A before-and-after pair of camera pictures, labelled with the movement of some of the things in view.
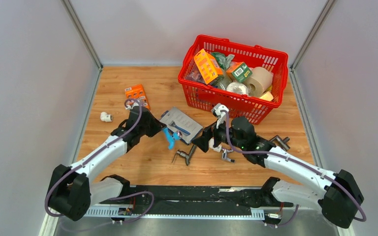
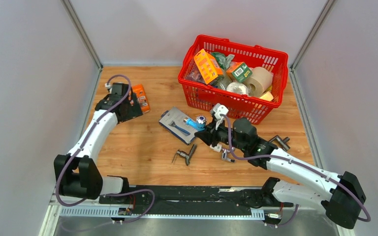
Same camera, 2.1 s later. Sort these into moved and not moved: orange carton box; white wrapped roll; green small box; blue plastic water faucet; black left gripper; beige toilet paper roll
Moved: blue plastic water faucet; black left gripper
Not moved: green small box; white wrapped roll; beige toilet paper roll; orange carton box
